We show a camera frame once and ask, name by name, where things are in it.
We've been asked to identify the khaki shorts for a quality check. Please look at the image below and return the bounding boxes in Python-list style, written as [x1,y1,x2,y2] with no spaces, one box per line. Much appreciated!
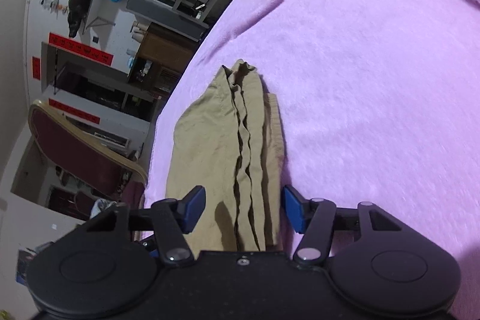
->
[166,59,285,254]

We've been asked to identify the brown wooden cabinet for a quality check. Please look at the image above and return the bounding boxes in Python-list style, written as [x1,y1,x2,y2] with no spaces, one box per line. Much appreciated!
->
[127,23,199,99]

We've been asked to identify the pink fleece blanket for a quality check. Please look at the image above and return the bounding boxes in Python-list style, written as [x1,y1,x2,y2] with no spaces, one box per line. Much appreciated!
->
[145,0,479,319]

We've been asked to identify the left grey tower speaker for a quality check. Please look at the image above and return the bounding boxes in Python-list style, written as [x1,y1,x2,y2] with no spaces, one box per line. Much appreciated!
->
[126,0,209,42]

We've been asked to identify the maroon chair with gold frame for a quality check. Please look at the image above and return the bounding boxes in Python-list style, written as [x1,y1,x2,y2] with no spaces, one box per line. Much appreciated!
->
[28,100,147,209]

